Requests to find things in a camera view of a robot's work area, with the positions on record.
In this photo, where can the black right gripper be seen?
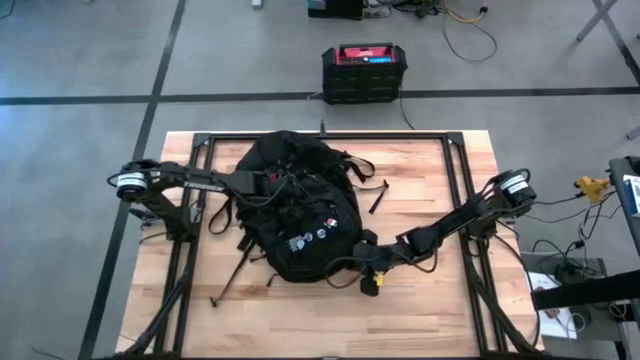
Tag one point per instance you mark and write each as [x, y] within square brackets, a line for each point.
[372, 255]

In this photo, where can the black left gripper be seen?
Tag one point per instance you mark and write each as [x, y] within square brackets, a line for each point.
[275, 185]

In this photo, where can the black backpack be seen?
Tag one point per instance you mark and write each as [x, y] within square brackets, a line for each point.
[300, 210]

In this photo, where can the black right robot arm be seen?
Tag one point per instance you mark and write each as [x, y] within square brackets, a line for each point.
[465, 217]

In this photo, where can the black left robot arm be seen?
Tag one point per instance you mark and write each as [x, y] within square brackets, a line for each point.
[200, 180]

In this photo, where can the red black power station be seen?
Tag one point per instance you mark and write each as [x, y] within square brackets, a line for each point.
[362, 80]

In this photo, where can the small white floor box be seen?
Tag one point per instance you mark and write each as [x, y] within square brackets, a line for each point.
[256, 2]

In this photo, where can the white paper sheet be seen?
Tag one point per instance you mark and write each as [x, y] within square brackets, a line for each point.
[550, 320]

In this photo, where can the black computer box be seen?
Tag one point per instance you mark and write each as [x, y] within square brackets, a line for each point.
[340, 7]

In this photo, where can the black power adapter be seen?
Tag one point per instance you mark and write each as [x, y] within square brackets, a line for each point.
[567, 271]

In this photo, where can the black flat beam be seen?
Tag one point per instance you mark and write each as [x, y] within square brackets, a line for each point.
[585, 290]

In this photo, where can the grey floor board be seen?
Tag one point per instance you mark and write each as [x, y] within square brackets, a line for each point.
[600, 325]

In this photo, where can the black side cart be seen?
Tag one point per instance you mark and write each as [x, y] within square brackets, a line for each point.
[620, 200]

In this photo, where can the white blue labelled box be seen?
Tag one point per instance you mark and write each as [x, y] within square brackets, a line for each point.
[632, 195]

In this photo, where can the grey metal table leg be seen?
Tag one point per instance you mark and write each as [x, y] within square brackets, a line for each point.
[592, 21]

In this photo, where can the black aluminium rig frame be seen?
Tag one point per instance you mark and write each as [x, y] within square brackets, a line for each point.
[400, 135]

